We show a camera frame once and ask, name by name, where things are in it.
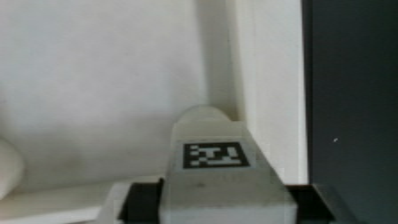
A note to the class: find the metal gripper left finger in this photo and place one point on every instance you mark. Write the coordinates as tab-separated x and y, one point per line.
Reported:
131	203

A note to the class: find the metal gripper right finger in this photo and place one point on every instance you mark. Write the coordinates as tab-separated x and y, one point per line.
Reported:
321	206

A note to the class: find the white leg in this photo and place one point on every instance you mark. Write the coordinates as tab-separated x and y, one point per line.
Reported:
222	188

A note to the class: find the white square tabletop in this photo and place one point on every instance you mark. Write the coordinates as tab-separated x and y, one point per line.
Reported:
110	63

